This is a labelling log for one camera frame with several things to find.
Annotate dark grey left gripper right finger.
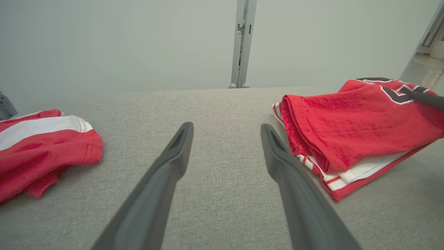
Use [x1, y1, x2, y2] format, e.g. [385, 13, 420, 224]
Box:
[261, 123, 362, 250]

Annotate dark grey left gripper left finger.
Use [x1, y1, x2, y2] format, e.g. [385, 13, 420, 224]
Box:
[91, 122, 194, 250]

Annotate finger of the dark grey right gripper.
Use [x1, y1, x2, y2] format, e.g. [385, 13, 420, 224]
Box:
[409, 91, 444, 112]

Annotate red and white jersey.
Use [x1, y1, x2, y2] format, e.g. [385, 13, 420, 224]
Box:
[272, 77, 444, 203]

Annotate red shorts with white stripe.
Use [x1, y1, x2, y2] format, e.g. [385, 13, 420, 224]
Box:
[0, 109, 103, 205]

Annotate grey fabric sofa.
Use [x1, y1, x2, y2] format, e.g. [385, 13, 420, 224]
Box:
[0, 87, 444, 250]

